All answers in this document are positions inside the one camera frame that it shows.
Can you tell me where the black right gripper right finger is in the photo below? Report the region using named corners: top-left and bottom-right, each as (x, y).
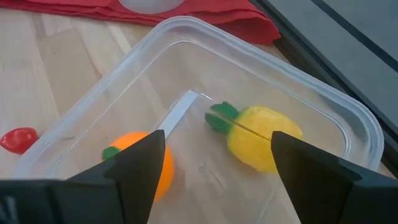
top-left (271, 130), bottom-right (374, 224)

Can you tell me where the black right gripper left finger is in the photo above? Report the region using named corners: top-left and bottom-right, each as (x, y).
top-left (68, 129), bottom-right (166, 224)

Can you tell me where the orange toy tangerine green leaf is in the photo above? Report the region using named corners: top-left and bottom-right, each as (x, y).
top-left (102, 131), bottom-right (175, 203)

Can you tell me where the small red toy cherry tomato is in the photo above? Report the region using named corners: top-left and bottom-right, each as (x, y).
top-left (0, 126), bottom-right (40, 156)

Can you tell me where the clear plastic tupperware container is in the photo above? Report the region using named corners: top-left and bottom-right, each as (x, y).
top-left (14, 15), bottom-right (385, 224)

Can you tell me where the green plant in white pot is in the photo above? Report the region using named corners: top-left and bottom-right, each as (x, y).
top-left (118, 0), bottom-right (187, 15)

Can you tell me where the red cloth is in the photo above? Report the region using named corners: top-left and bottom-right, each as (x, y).
top-left (0, 0), bottom-right (282, 46)

